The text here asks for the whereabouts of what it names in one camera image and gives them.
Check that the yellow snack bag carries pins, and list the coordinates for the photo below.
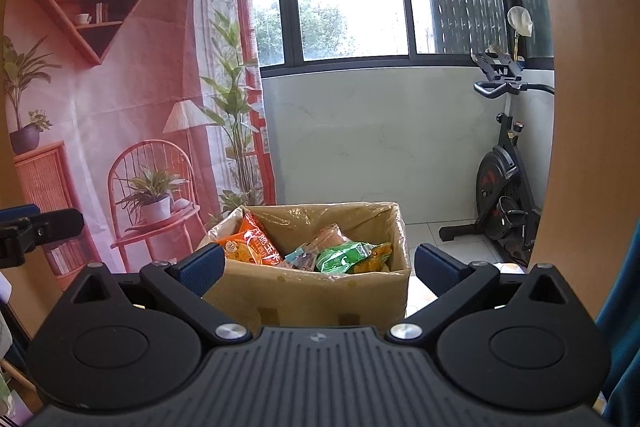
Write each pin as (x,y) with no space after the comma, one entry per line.
(375,257)

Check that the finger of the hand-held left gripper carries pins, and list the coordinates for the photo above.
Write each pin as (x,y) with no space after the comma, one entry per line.
(55,224)
(20,211)

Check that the orange snack bag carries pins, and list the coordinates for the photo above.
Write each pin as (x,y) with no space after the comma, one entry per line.
(255,242)

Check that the white lamp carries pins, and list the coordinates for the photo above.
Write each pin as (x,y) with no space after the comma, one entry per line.
(520,21)

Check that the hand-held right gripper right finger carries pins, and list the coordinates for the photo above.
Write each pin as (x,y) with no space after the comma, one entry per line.
(440,269)

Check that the black exercise bike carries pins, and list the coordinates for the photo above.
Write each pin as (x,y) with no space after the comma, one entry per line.
(500,187)

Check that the blue cloth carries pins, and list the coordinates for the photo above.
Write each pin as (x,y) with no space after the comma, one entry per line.
(622,332)

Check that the printed backdrop cloth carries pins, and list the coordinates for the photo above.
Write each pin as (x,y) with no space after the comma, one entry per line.
(125,82)

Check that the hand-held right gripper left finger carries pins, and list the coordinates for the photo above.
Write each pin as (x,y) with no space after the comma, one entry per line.
(202,269)

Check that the green snack bag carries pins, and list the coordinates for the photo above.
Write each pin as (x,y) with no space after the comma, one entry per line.
(340,257)

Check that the cardboard box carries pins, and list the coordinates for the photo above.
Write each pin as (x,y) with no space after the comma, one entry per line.
(310,297)

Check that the clear wrapped snack packet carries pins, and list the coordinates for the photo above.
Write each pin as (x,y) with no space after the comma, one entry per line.
(330,234)

